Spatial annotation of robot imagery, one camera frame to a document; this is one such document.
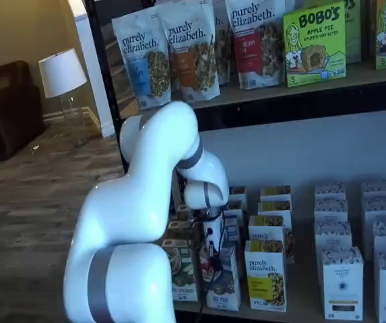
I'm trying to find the green Bobo's apple pie box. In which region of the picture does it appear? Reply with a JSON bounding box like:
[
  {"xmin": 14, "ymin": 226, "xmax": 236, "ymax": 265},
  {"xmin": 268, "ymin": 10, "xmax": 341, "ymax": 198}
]
[{"xmin": 282, "ymin": 1, "xmax": 348, "ymax": 88}]

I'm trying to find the white shade lamp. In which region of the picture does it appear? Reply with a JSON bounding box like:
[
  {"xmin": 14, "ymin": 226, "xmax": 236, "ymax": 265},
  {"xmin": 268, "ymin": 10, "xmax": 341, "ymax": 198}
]
[{"xmin": 38, "ymin": 48, "xmax": 89, "ymax": 148}]

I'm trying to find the blue flax plus oatmeal box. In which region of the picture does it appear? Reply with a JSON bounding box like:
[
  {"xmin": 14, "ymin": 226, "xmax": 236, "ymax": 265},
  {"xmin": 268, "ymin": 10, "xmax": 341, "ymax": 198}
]
[
  {"xmin": 224, "ymin": 220, "xmax": 240, "ymax": 244},
  {"xmin": 226, "ymin": 201, "xmax": 245, "ymax": 221},
  {"xmin": 228, "ymin": 186, "xmax": 247, "ymax": 203},
  {"xmin": 205, "ymin": 246, "xmax": 241, "ymax": 311}
]

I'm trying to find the white box dark label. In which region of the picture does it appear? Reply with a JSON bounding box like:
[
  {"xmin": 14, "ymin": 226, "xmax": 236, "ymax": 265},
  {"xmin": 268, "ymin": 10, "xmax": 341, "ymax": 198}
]
[
  {"xmin": 314, "ymin": 221, "xmax": 353, "ymax": 252},
  {"xmin": 319, "ymin": 247, "xmax": 364, "ymax": 320},
  {"xmin": 314, "ymin": 199, "xmax": 349, "ymax": 223},
  {"xmin": 314, "ymin": 183, "xmax": 348, "ymax": 201}
]

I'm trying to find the white granola bag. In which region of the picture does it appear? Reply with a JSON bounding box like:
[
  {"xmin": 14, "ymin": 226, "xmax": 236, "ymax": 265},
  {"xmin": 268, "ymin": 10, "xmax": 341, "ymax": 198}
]
[{"xmin": 212, "ymin": 0, "xmax": 233, "ymax": 87}]

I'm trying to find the green apple cinnamon oatmeal box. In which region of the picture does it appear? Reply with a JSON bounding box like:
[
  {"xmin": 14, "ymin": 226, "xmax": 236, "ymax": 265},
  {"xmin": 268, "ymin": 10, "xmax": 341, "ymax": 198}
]
[
  {"xmin": 161, "ymin": 239, "xmax": 200, "ymax": 303},
  {"xmin": 175, "ymin": 204, "xmax": 193, "ymax": 222},
  {"xmin": 168, "ymin": 220, "xmax": 195, "ymax": 241}
]

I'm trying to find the red purely elizabeth granola bag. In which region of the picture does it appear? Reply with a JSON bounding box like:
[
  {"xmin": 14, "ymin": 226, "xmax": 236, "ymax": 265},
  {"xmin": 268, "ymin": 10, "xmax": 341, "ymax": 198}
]
[{"xmin": 225, "ymin": 0, "xmax": 287, "ymax": 91}]

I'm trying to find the orange purely elizabeth granola bag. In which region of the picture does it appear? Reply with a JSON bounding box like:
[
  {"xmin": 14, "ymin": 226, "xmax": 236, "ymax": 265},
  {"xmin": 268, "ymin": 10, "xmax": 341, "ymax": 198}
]
[{"xmin": 158, "ymin": 2, "xmax": 221, "ymax": 104}]

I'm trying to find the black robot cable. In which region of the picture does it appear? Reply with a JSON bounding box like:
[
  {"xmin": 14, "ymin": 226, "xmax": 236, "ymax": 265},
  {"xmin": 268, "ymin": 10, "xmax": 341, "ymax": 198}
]
[{"xmin": 179, "ymin": 174, "xmax": 227, "ymax": 323}]

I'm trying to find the dark brown armchair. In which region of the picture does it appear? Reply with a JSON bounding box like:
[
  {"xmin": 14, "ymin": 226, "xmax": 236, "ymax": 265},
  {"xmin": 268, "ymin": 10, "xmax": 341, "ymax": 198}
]
[{"xmin": 0, "ymin": 60, "xmax": 47, "ymax": 162}]

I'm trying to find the blue purely elizabeth granola bag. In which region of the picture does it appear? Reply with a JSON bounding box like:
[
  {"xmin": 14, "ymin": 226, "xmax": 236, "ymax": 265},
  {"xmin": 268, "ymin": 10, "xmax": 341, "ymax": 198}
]
[{"xmin": 111, "ymin": 15, "xmax": 172, "ymax": 111}]

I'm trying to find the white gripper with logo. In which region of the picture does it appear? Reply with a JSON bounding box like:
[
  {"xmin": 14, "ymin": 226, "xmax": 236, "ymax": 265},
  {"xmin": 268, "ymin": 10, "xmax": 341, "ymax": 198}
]
[{"xmin": 203, "ymin": 215, "xmax": 226, "ymax": 270}]

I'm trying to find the black metal shelving rack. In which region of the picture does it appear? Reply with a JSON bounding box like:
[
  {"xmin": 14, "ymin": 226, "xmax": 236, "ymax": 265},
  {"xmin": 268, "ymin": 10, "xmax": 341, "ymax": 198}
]
[{"xmin": 84, "ymin": 0, "xmax": 386, "ymax": 323}]

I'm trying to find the yellow purely elizabeth oatmeal box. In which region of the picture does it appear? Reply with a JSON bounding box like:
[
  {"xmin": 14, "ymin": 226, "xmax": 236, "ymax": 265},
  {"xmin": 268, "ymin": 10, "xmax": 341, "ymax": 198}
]
[
  {"xmin": 245, "ymin": 240, "xmax": 287, "ymax": 313},
  {"xmin": 248, "ymin": 215, "xmax": 295, "ymax": 264},
  {"xmin": 259, "ymin": 186, "xmax": 292, "ymax": 203},
  {"xmin": 257, "ymin": 201, "xmax": 294, "ymax": 218}
]

